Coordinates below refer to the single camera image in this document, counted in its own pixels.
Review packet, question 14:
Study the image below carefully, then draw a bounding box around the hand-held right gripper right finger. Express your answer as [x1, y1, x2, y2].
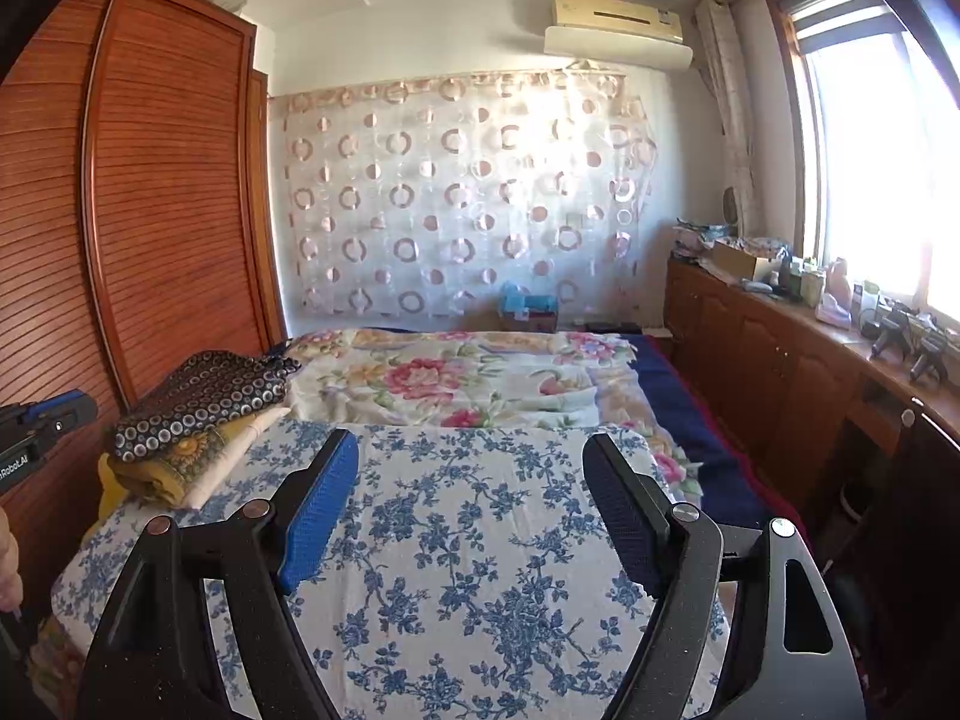
[581, 431, 860, 720]

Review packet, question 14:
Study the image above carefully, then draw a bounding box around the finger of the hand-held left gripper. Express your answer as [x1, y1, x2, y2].
[22, 388, 98, 437]

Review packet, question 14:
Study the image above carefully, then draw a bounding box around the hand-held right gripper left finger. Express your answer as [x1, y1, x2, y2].
[79, 427, 361, 720]

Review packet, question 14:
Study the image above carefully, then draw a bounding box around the navy circle-patterned garment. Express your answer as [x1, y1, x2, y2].
[112, 349, 302, 464]

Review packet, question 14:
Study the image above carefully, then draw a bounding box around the person's left hand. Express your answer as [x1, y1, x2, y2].
[0, 504, 22, 612]

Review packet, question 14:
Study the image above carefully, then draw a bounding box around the cream folded cloth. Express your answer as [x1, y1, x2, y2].
[187, 409, 293, 511]

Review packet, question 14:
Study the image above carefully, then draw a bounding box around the navy blue blanket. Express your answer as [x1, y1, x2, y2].
[630, 334, 796, 533]

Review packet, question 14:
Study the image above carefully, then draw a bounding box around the blue floral white sheet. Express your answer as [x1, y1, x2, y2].
[49, 420, 732, 720]

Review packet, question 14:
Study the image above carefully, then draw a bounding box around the pink rose floral blanket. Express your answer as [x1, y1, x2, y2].
[285, 328, 706, 507]

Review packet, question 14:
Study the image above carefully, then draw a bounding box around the low wooden cabinet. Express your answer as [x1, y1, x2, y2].
[664, 255, 960, 533]

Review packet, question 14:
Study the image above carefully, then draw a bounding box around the wooden slatted wardrobe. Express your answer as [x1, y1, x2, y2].
[0, 0, 290, 563]

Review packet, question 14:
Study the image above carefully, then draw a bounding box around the small blue box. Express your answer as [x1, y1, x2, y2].
[499, 281, 560, 316]

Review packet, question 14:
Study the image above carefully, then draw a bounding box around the open cardboard box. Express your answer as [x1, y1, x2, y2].
[709, 240, 777, 282]

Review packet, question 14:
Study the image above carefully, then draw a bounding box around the dark chair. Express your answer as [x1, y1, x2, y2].
[832, 405, 960, 720]

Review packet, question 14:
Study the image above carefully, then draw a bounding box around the pink plastic bottle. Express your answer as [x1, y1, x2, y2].
[816, 259, 856, 327]

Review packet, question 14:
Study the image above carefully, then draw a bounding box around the black handheld device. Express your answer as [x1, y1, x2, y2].
[909, 330, 950, 383]
[870, 307, 910, 357]

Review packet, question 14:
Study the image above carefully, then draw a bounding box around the sheer circle-patterned curtain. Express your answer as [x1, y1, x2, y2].
[274, 67, 661, 320]

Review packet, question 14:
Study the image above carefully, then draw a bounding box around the patterned window drape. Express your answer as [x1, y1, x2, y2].
[694, 0, 758, 241]

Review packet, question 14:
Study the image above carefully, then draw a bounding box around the white air conditioner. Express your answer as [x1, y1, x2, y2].
[544, 0, 695, 70]

